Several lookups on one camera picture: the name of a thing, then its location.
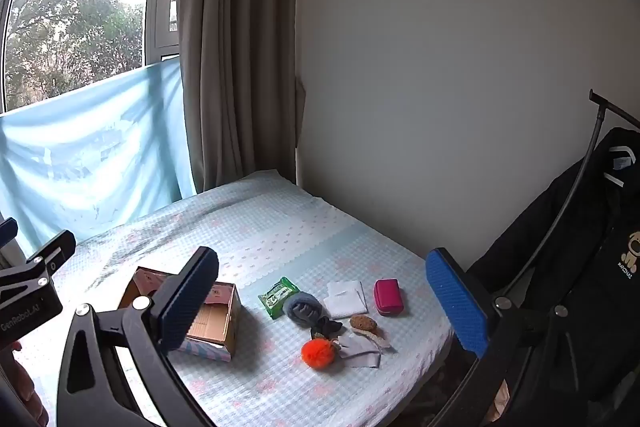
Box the black jacket with bear print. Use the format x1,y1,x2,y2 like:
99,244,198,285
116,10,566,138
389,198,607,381
467,127,640,427

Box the green wet wipes pack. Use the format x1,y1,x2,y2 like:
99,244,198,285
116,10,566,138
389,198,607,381
257,276,301,321

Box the black clothes rack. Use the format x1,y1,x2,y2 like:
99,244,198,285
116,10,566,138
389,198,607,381
492,89,640,303

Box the grey cleaning cloth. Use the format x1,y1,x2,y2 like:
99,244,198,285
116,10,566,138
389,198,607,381
340,337,384,369

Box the cardboard box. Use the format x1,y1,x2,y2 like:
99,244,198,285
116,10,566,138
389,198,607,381
117,266,243,362

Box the black hair scrunchie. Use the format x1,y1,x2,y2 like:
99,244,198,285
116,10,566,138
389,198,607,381
310,316,346,339

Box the window with dark frame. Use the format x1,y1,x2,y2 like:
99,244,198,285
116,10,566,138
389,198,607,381
0,0,183,114

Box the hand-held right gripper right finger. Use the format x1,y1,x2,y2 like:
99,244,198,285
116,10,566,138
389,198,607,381
419,248,572,427

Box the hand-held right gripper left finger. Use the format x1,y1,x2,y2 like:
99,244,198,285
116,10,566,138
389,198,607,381
56,247,221,427

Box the grey-brown curtain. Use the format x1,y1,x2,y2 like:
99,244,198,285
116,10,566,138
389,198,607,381
177,0,307,196

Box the orange pompom keychain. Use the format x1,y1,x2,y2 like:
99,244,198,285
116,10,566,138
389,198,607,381
300,338,344,371

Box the light blue hanging cloth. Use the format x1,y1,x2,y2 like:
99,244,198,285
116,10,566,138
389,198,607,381
0,57,199,254

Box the pink zip case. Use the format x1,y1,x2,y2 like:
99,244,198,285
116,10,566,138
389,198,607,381
373,278,405,317

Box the person's left hand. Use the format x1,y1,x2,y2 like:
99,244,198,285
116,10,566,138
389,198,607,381
0,340,50,427

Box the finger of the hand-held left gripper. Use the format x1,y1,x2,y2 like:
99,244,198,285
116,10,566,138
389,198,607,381
0,217,19,254
27,230,77,279

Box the trees outside window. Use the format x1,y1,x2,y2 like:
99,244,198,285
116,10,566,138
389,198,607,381
5,0,146,108

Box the white tissue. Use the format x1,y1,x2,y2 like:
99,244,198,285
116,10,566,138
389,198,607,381
322,279,369,321

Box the rolled blue-grey sock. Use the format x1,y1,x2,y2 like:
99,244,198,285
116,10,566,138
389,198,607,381
282,290,326,331

